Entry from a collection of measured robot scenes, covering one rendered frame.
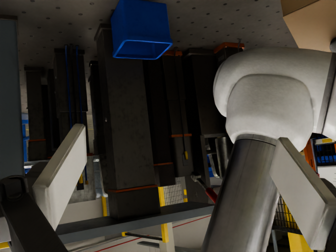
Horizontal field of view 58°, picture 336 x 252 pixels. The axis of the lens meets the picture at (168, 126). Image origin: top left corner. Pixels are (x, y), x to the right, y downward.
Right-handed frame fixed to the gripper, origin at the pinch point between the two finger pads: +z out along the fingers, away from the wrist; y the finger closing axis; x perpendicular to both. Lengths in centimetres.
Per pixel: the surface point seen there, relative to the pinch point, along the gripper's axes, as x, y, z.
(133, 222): -34.8, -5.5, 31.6
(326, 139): -48, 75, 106
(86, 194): -40, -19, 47
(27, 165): -38, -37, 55
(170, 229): -598, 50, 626
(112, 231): -35.2, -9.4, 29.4
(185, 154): -33, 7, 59
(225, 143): -33, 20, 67
